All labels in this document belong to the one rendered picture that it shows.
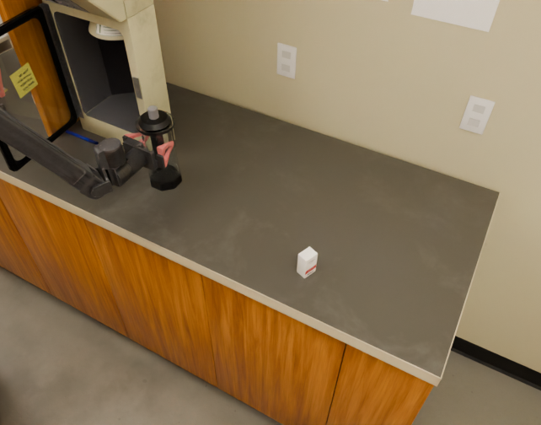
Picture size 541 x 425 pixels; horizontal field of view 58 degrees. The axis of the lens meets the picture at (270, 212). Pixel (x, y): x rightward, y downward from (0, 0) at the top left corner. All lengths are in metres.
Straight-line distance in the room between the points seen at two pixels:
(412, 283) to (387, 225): 0.21
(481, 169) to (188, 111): 1.04
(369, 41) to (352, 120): 0.29
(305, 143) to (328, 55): 0.30
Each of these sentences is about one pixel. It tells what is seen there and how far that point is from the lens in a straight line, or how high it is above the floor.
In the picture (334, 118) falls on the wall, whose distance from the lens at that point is 1.74.
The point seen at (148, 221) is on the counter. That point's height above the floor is 0.94.
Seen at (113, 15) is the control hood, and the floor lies 1.44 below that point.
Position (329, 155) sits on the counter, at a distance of 1.66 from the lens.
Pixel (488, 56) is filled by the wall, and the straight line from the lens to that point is 1.50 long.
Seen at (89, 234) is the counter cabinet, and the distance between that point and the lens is 1.71.
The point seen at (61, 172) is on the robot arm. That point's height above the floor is 1.18.
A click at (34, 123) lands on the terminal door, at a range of 1.68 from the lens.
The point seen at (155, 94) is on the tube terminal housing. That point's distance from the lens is 1.58.
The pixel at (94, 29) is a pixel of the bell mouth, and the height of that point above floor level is 1.33.
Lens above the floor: 1.98
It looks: 46 degrees down
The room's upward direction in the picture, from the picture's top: 1 degrees clockwise
